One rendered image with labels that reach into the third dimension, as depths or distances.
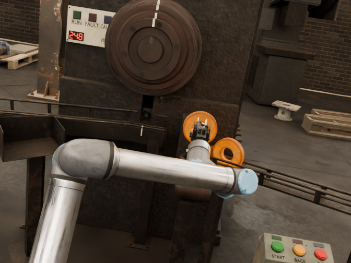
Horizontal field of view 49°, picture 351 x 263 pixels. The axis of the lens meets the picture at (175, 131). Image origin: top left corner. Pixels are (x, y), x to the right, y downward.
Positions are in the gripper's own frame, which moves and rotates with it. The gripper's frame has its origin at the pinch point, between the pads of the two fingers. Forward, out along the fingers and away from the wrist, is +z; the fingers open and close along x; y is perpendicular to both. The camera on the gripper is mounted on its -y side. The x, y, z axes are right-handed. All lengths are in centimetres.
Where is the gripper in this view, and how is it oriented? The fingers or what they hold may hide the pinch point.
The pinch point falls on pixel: (200, 124)
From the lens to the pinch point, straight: 172.8
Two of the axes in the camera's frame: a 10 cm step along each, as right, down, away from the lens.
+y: 1.4, -8.0, -5.8
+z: 1.1, -5.7, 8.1
